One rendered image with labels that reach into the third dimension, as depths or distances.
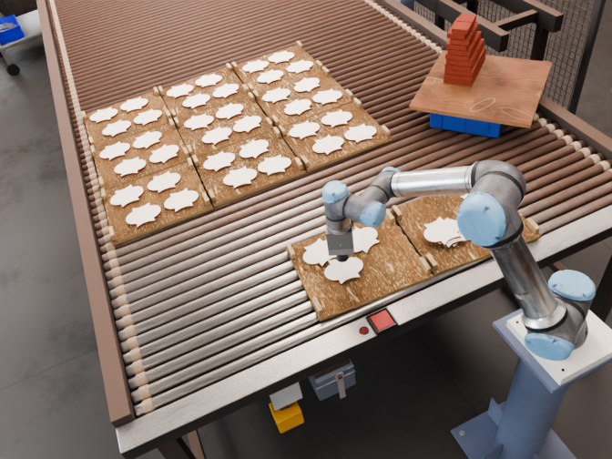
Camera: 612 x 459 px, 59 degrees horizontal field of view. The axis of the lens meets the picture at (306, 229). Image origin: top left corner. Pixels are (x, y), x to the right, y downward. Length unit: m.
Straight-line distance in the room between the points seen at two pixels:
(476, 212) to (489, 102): 1.20
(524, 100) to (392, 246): 0.91
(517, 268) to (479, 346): 1.44
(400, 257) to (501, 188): 0.65
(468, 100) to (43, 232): 2.87
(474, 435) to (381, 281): 1.00
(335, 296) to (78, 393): 1.68
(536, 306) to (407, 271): 0.52
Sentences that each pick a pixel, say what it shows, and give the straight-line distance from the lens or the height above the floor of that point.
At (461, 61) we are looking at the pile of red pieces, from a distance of 2.51.
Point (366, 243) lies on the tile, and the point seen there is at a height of 0.94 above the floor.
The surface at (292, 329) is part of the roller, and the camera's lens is 1.77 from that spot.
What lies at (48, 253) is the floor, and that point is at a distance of 3.87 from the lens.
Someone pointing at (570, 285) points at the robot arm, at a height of 1.14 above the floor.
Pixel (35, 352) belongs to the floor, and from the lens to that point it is 3.37.
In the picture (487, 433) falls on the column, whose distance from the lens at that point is 2.61.
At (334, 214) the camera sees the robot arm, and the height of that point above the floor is 1.24.
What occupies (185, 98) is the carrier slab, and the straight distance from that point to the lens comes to 2.95.
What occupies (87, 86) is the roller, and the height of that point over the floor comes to 0.91.
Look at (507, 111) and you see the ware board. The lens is 2.40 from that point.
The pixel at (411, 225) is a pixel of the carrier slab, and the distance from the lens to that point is 2.01.
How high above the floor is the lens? 2.37
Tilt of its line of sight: 45 degrees down
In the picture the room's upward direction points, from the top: 10 degrees counter-clockwise
